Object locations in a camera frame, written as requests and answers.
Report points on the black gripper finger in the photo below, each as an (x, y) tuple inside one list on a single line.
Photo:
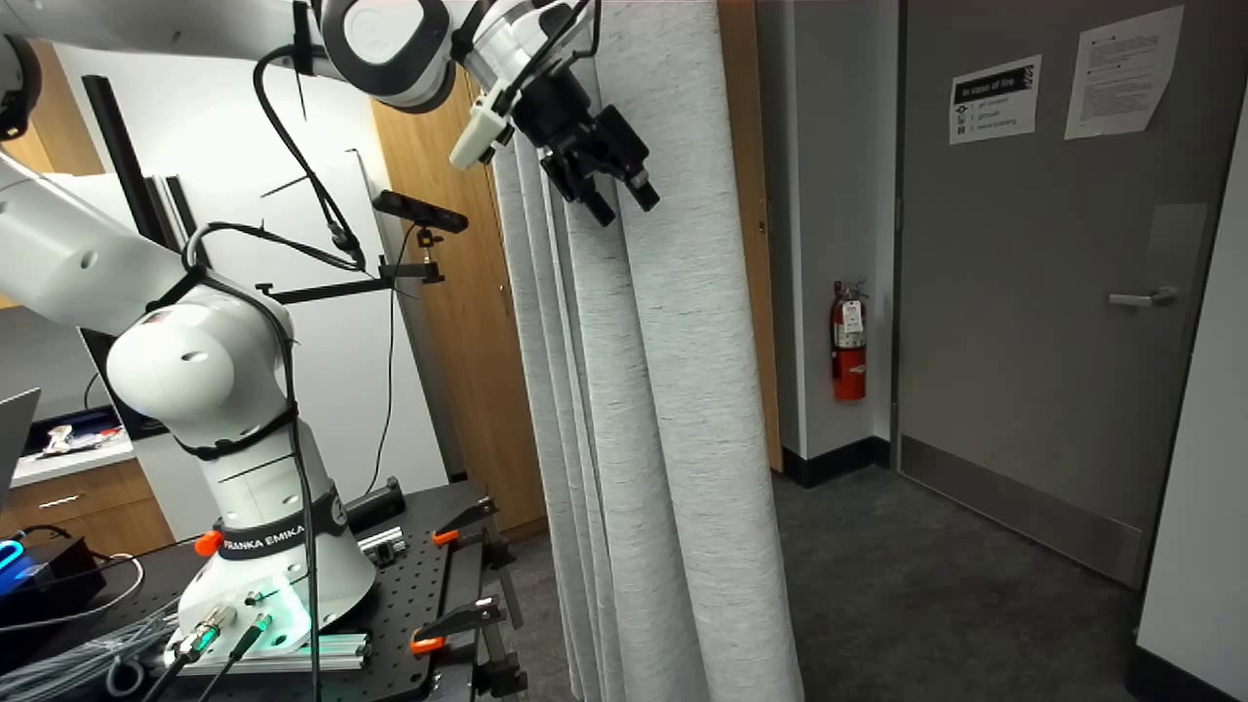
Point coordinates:
[(600, 199), (643, 185)]

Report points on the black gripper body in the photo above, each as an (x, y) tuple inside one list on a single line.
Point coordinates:
[(580, 132)]

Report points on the grey woven fabric curtain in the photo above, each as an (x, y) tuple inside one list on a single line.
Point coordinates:
[(677, 390)]

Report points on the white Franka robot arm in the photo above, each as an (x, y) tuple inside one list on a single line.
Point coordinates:
[(198, 375)]

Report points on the red fire extinguisher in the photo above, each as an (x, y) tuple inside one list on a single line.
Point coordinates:
[(848, 344)]

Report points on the black baseboard strip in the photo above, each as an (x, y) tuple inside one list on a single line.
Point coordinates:
[(839, 461)]

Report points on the orange-tipped black clamp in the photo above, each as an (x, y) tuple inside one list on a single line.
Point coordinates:
[(460, 524), (452, 631)]

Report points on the paper sign with black header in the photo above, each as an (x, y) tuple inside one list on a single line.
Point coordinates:
[(996, 102)]

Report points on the black cylinder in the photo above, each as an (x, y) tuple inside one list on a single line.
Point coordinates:
[(378, 506)]

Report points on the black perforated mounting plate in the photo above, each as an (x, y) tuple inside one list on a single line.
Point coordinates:
[(417, 587)]

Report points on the grey door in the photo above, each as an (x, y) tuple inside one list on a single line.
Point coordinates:
[(1039, 390)]

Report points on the black metal bar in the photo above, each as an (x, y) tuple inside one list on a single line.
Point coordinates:
[(123, 156)]

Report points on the white printed paper sheet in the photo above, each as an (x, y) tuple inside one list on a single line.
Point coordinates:
[(1124, 71)]

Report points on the orange clamp knob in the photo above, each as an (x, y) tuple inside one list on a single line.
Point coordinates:
[(210, 542)]

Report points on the wooden drawer cabinet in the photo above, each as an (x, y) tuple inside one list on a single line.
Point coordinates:
[(93, 507)]

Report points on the grey laptop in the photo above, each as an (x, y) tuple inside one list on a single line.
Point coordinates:
[(15, 436)]

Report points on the black box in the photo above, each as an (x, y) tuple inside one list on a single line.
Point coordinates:
[(54, 580)]

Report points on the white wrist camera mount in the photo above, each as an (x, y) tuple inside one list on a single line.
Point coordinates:
[(479, 132)]

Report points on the black camera bar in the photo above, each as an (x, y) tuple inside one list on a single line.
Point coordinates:
[(418, 211)]

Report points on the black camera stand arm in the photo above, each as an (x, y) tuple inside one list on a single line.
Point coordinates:
[(353, 286)]

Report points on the white green robot base plate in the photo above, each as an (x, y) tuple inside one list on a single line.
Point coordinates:
[(300, 646)]

